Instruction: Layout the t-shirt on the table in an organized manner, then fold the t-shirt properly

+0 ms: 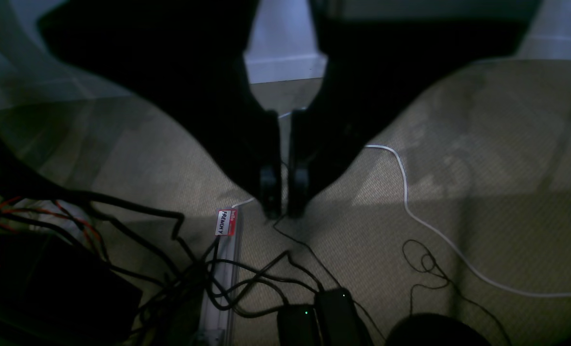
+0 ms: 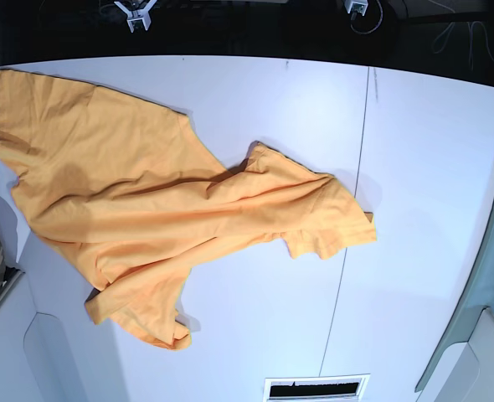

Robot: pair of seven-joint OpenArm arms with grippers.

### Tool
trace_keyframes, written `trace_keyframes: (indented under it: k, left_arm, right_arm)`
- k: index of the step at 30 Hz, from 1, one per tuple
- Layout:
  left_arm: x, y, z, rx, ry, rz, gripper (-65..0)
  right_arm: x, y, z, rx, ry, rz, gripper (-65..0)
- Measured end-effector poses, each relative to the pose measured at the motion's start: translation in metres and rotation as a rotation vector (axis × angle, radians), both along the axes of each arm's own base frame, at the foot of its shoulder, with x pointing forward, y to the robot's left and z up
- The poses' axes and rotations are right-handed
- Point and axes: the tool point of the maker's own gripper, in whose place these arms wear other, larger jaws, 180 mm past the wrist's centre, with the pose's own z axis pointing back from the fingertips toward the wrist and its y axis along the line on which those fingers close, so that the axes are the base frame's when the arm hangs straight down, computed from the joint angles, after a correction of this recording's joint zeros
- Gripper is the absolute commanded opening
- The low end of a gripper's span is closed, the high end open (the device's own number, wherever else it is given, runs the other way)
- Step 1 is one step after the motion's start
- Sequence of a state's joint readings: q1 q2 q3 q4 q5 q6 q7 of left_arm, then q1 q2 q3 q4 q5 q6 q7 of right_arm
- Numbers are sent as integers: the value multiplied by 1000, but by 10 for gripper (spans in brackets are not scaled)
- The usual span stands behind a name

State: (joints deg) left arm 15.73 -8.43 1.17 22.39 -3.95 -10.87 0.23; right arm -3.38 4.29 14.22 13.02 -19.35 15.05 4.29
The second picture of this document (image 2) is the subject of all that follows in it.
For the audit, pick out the white corner panel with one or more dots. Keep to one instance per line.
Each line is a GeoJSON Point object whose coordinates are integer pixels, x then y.
{"type": "Point", "coordinates": [465, 371]}
{"type": "Point", "coordinates": [46, 357]}

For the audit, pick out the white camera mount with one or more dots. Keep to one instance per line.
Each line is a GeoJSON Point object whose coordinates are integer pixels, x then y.
{"type": "Point", "coordinates": [137, 14]}
{"type": "Point", "coordinates": [356, 7]}

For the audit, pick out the white right corner panel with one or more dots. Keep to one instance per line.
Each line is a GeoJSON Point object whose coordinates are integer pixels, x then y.
{"type": "Point", "coordinates": [465, 371]}

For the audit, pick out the white slotted vent plate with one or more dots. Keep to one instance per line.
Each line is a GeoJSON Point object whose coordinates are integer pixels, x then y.
{"type": "Point", "coordinates": [323, 389]}

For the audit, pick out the white left corner panel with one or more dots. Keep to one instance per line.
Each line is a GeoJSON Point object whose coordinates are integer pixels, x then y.
{"type": "Point", "coordinates": [46, 357]}

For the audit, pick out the orange yellow t-shirt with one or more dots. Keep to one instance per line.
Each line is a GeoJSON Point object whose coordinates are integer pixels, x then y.
{"type": "Point", "coordinates": [125, 191]}

